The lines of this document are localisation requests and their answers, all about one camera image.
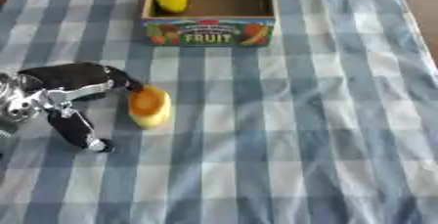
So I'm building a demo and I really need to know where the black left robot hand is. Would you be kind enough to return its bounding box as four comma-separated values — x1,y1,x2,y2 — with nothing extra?
15,62,146,154

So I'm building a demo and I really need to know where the cardboard box with fruit print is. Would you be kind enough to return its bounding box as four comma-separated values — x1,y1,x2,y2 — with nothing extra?
140,0,280,48

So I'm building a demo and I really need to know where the orange and yellow toy fruit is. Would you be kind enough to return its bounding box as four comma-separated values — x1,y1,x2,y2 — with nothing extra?
126,84,173,129

